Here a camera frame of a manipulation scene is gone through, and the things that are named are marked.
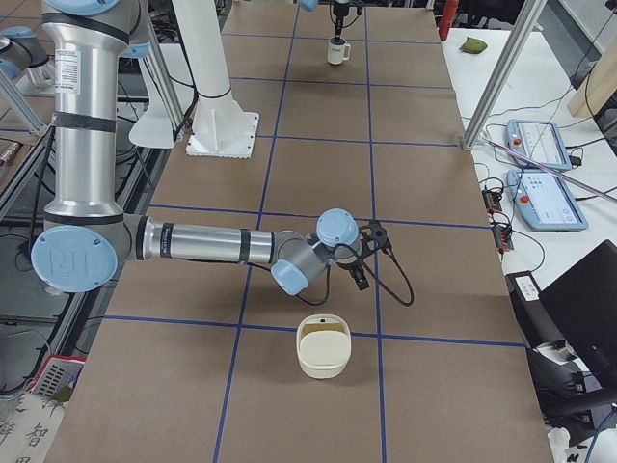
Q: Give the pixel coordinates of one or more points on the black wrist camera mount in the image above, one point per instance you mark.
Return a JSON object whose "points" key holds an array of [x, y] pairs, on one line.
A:
{"points": [[374, 238]]}

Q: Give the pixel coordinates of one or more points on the black laptop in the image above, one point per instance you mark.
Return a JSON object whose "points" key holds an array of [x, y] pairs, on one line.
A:
{"points": [[582, 304]]}

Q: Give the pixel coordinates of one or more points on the white plastic basket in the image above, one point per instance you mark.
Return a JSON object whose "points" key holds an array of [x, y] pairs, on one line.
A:
{"points": [[57, 371]]}

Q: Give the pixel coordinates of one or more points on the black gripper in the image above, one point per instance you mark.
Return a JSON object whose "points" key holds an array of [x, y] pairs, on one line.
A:
{"points": [[349, 262], [339, 20]]}

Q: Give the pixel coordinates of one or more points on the white ribbed mug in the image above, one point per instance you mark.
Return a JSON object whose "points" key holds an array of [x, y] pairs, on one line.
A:
{"points": [[338, 52]]}

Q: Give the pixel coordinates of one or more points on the cream square bowl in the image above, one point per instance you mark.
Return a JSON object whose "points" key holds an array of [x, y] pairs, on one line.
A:
{"points": [[323, 345]]}

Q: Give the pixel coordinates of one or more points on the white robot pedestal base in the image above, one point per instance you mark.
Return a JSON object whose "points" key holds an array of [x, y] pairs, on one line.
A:
{"points": [[220, 127]]}

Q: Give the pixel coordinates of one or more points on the green bean bag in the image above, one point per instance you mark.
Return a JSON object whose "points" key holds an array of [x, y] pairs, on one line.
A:
{"points": [[473, 46]]}

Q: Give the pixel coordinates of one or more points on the blue teach pendant near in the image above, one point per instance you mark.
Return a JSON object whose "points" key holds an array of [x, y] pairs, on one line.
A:
{"points": [[544, 201]]}

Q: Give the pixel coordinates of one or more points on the blue teach pendant far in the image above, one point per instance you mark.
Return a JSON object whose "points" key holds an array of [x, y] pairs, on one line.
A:
{"points": [[539, 141]]}

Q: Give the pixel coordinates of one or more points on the aluminium frame post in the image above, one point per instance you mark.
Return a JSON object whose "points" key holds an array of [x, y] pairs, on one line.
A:
{"points": [[506, 61]]}

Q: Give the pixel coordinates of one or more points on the blue teach pendant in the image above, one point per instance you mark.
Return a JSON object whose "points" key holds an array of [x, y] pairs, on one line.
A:
{"points": [[544, 201], [539, 141]]}

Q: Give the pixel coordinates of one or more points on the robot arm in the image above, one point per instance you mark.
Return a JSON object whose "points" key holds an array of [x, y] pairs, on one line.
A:
{"points": [[310, 5], [87, 235]]}

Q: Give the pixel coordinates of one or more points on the wooden plank stand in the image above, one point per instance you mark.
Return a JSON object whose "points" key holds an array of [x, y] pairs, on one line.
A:
{"points": [[597, 88]]}

